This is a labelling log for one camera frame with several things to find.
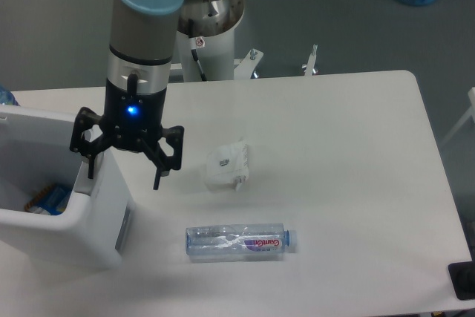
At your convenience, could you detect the white push-lid trash can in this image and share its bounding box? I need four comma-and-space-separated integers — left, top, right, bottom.
1, 105, 135, 268

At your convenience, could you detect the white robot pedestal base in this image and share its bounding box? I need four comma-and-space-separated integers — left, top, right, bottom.
171, 0, 264, 82

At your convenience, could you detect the clear plastic water bottle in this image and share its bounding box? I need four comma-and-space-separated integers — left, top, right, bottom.
185, 223, 297, 258

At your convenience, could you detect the white frame at right edge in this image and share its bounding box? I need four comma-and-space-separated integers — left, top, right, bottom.
440, 87, 475, 148

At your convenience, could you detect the black clamp on table edge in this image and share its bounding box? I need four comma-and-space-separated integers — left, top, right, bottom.
448, 261, 474, 301

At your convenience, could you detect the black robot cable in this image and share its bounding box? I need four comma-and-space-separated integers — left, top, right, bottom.
186, 19, 209, 82

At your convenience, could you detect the blue packet inside trash can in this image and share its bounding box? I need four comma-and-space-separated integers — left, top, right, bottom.
24, 183, 72, 216

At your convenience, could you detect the blue patterned object at left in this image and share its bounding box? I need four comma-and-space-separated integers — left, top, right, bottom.
0, 85, 20, 106

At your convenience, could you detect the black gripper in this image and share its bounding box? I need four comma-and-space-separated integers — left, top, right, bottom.
69, 76, 186, 191

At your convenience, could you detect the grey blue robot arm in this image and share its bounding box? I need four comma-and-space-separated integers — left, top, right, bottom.
70, 0, 218, 179

